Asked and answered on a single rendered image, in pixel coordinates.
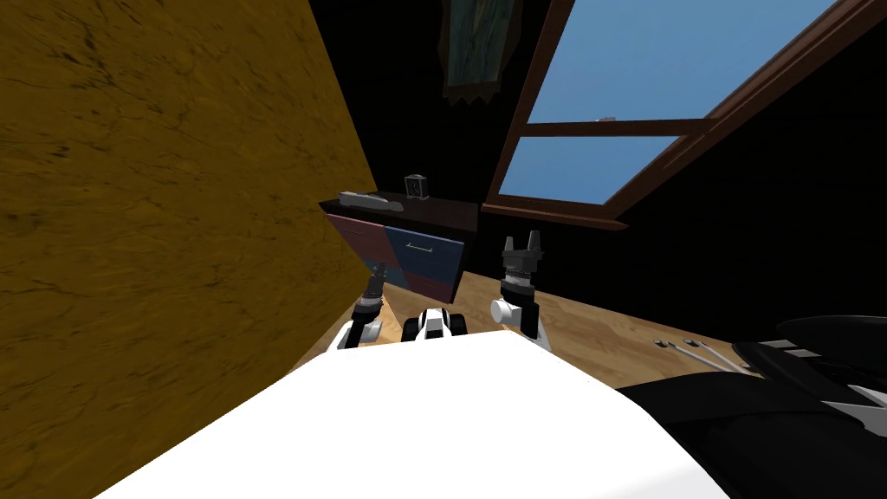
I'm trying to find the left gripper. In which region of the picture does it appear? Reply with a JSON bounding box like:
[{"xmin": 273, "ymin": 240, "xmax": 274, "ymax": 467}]
[{"xmin": 365, "ymin": 262, "xmax": 389, "ymax": 299}]

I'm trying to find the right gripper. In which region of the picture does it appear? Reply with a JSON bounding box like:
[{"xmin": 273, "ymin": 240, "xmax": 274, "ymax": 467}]
[{"xmin": 502, "ymin": 230, "xmax": 544, "ymax": 278}]

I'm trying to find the dark dresser with coloured drawers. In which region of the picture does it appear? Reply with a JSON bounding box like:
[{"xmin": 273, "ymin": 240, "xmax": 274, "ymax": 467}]
[{"xmin": 318, "ymin": 172, "xmax": 482, "ymax": 307}]

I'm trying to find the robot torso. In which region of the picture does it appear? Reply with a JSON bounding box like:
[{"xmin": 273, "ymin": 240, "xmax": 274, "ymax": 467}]
[{"xmin": 93, "ymin": 307, "xmax": 730, "ymax": 499}]

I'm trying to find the brown framed window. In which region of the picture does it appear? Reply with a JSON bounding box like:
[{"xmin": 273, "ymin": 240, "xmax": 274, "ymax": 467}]
[{"xmin": 481, "ymin": 0, "xmax": 887, "ymax": 233}]

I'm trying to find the brown wooden door leaf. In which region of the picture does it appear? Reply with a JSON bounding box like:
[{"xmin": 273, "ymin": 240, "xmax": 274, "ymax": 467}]
[{"xmin": 0, "ymin": 0, "xmax": 379, "ymax": 499}]

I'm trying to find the blue-green wall hanging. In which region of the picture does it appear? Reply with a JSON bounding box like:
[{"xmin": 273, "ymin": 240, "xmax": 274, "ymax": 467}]
[{"xmin": 437, "ymin": 0, "xmax": 526, "ymax": 107}]

